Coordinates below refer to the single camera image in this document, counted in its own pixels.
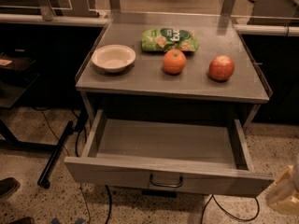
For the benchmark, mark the orange fruit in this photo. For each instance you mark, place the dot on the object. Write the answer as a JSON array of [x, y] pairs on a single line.
[[174, 61]]

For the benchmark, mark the grey drawer cabinet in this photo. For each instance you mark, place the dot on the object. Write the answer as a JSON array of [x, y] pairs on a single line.
[[144, 91]]

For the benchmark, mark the red apple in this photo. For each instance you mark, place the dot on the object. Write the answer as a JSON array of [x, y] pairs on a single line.
[[221, 68]]

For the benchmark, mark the white bowl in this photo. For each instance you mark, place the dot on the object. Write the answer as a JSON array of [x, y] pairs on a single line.
[[113, 58]]

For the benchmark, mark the dark shoe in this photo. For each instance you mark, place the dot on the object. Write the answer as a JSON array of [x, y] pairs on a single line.
[[7, 187], [24, 220]]

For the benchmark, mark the black side table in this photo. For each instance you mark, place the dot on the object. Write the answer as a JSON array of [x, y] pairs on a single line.
[[14, 83]]

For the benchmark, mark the green snack bag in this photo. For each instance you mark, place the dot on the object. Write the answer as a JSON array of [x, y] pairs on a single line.
[[164, 39]]

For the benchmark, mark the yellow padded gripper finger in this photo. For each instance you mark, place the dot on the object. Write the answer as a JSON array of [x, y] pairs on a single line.
[[283, 197]]

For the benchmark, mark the grey top drawer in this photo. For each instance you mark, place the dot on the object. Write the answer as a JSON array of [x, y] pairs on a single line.
[[211, 159]]

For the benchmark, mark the black table leg bar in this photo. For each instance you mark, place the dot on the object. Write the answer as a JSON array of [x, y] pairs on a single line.
[[43, 180]]

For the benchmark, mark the black drawer handle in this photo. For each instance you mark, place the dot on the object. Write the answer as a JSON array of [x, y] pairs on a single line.
[[170, 185]]

